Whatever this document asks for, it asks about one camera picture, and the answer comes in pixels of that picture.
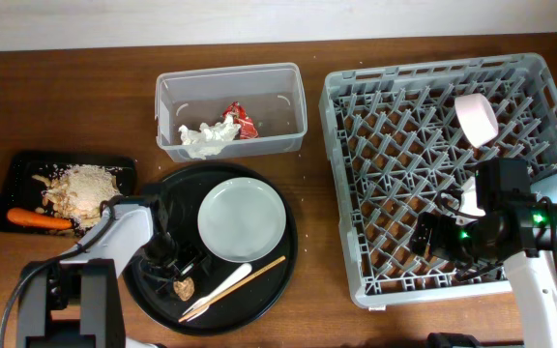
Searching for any white plastic fork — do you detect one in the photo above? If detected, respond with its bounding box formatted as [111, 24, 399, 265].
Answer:
[183, 263, 252, 316]

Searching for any pink bowl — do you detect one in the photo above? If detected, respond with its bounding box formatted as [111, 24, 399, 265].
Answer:
[454, 94, 498, 148]

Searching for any orange carrot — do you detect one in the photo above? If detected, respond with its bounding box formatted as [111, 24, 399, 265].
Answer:
[6, 208, 73, 230]

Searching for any grey dishwasher rack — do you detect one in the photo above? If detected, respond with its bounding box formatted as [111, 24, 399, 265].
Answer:
[319, 53, 557, 310]

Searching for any grey plate with food scraps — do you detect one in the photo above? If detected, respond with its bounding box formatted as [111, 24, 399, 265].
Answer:
[197, 177, 287, 263]

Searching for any clear plastic bin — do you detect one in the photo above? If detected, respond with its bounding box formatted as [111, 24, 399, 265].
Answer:
[155, 63, 308, 162]

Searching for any wooden chopstick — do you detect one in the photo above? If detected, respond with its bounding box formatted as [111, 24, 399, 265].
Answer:
[178, 256, 286, 323]

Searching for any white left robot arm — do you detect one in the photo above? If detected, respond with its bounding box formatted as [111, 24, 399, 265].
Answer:
[0, 194, 206, 348]

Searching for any red snack wrapper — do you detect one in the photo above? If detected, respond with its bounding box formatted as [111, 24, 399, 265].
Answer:
[222, 101, 259, 139]

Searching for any black rectangular tray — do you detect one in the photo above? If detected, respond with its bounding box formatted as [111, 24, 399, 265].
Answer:
[0, 150, 137, 238]

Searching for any walnut shell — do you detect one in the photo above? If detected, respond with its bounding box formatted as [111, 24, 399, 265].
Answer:
[173, 276, 195, 302]

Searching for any pile of rice and shells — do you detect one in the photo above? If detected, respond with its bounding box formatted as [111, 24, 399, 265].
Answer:
[31, 164, 121, 230]

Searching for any round black serving tray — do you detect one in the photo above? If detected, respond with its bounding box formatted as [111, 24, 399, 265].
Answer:
[123, 162, 298, 336]

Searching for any white tissue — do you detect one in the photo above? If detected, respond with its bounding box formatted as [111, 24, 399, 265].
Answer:
[178, 116, 241, 160]

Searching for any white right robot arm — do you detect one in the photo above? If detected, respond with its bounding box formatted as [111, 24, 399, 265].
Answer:
[410, 158, 557, 347]

